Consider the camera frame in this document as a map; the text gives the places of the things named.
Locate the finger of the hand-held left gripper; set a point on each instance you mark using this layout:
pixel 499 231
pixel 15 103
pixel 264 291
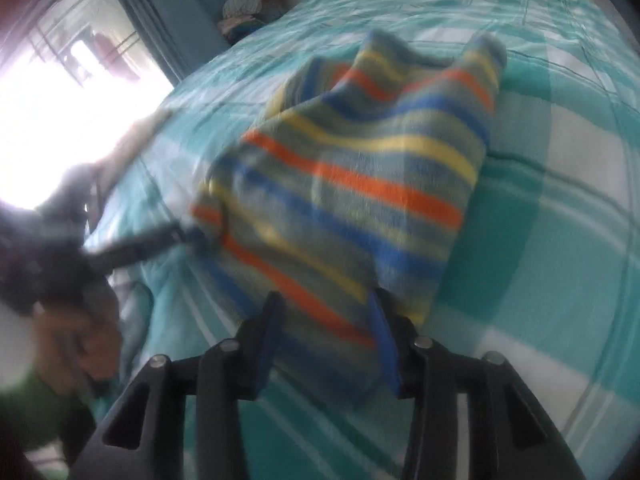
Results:
pixel 145 244

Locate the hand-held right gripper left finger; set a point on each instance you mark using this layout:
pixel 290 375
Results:
pixel 267 342

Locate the person's left hand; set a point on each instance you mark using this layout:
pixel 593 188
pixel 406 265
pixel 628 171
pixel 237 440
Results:
pixel 75 345

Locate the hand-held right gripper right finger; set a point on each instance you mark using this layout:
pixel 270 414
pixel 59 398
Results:
pixel 386 355

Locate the person's left forearm green sleeve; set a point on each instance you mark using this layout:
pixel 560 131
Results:
pixel 35 410

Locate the striped knit sweater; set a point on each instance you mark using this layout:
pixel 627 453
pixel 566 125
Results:
pixel 350 185

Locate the bright window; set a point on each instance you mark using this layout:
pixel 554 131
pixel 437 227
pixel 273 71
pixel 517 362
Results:
pixel 60 100

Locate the bed with teal checked sheet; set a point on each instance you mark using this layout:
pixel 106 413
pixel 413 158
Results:
pixel 550 260

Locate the pile of clothes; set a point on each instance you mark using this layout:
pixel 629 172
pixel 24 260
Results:
pixel 252 7

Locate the blue curtain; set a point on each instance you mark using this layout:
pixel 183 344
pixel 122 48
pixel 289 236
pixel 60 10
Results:
pixel 170 10

